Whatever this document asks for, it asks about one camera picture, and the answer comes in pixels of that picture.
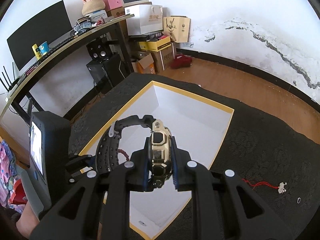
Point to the tall printed cardboard box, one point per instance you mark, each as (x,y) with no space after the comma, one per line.
(165,58)

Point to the black desk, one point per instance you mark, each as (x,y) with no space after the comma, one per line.
(125,47)

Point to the person's left forearm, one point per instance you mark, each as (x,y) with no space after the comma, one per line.
(27,221)

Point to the red plastic bag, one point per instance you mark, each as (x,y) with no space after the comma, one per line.
(18,192)

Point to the black speaker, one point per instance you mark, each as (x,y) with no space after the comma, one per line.
(98,50)

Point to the grey device with screen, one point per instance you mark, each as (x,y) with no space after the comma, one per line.
(50,135)

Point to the woven basket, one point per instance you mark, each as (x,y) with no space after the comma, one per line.
(93,8)

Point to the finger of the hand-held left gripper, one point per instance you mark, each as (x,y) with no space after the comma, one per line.
(76,176)
(77,160)

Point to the black router with antennas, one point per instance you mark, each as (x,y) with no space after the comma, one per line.
(11,85)

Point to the white gift bag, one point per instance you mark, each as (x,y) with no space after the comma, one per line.
(143,21)

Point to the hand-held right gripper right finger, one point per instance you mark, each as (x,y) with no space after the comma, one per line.
(178,177)

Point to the black computer tower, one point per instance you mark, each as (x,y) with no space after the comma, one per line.
(107,73)

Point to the black patterned mat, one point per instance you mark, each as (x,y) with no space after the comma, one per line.
(262,142)

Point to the red cloth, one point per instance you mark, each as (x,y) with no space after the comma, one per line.
(181,62)

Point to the yellow and black flat box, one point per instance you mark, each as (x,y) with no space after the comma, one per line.
(156,45)

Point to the black curved monitor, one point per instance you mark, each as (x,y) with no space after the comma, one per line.
(37,35)

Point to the tan paper gift bag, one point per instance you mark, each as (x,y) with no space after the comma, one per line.
(177,30)

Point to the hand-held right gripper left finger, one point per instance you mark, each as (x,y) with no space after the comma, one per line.
(146,172)

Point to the blue mug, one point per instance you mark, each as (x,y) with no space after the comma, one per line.
(43,48)

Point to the yellow cardboard box white inside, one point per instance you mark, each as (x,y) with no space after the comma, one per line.
(195,120)

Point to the open brown cardboard box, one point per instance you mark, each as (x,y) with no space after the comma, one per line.
(143,63)

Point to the brown box under pink box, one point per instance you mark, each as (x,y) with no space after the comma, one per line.
(117,12)

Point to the pink patterned cloth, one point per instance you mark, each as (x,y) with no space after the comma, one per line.
(6,167)

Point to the black keyboard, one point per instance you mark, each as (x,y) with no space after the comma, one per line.
(60,45)

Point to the black and gold wristwatch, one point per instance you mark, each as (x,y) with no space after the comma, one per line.
(160,150)

